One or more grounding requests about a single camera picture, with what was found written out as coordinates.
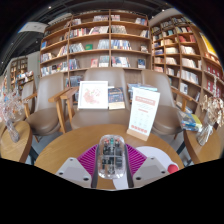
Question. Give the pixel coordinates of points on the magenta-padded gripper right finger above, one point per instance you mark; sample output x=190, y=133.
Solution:
x=146, y=168

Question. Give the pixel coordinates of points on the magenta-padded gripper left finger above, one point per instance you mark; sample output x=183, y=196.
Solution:
x=75, y=170

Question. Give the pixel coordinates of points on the transparent computer mouse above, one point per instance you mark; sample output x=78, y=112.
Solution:
x=111, y=156

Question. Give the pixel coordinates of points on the white mouse pad red rest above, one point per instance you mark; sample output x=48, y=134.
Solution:
x=156, y=155

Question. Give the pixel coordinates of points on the white and red table sign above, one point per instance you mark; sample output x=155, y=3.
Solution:
x=143, y=113

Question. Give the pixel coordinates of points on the brown padded wooden armchair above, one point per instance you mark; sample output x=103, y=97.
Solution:
x=100, y=118
x=46, y=100
x=165, y=113

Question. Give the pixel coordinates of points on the round wooden side table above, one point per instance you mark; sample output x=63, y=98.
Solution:
x=203, y=151
x=15, y=148

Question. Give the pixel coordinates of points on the stack of colourful books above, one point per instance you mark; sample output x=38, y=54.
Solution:
x=191, y=122

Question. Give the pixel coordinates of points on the glass vase with dried flowers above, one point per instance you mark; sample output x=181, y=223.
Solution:
x=13, y=131
x=204, y=133

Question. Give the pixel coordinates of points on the white framed flower picture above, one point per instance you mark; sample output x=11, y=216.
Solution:
x=92, y=95

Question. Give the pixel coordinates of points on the dark blue book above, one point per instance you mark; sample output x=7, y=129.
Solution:
x=116, y=96

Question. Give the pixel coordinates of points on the blue books pile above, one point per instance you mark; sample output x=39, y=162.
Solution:
x=146, y=87

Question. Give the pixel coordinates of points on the distant wooden bookshelf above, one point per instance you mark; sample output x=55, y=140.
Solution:
x=18, y=70

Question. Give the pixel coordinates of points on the curved wooden bookshelf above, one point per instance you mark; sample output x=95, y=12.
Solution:
x=180, y=50

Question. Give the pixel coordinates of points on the wide wooden bookshelf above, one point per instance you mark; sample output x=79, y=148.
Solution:
x=96, y=40

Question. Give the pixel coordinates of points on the white hanging ceiling panel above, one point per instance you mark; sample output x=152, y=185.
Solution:
x=33, y=27

